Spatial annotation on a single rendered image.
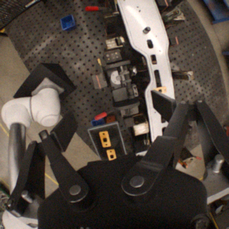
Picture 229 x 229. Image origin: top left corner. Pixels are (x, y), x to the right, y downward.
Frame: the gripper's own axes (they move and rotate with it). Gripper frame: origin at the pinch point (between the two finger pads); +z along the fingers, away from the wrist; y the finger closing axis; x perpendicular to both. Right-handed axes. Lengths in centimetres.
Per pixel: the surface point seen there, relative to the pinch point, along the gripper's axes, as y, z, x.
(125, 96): 4.3, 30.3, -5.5
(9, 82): -173, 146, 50
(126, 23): 16, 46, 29
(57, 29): -31, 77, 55
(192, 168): 142, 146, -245
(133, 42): 16, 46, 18
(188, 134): 43, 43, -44
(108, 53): 2.2, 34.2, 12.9
